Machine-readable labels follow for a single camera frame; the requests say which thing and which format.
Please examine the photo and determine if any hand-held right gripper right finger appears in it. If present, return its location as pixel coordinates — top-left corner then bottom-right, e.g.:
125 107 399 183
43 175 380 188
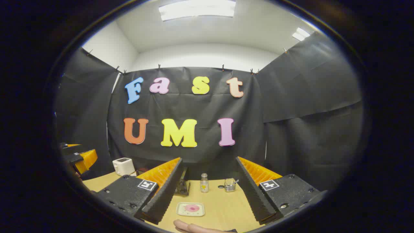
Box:
235 156 324 226

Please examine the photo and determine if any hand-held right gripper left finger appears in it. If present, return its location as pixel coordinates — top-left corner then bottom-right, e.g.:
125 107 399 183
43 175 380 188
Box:
95 157 184 225

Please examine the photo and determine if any black electric oven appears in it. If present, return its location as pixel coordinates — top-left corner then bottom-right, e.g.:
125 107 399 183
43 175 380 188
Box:
135 167 191 196

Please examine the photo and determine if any cream square plate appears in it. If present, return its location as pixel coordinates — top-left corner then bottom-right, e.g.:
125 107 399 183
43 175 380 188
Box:
176 202 205 217

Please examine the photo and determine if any white toaster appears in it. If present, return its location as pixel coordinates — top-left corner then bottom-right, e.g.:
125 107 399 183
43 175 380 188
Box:
112 158 136 176

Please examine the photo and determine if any black backdrop cloth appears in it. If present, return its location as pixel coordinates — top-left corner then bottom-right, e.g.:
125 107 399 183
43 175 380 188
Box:
55 31 364 192

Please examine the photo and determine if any small ceiling light panel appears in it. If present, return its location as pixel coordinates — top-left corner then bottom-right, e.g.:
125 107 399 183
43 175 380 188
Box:
292 27 311 42

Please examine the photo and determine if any long ceiling light panel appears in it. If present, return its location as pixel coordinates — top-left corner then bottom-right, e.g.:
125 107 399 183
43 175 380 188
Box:
158 0 236 22

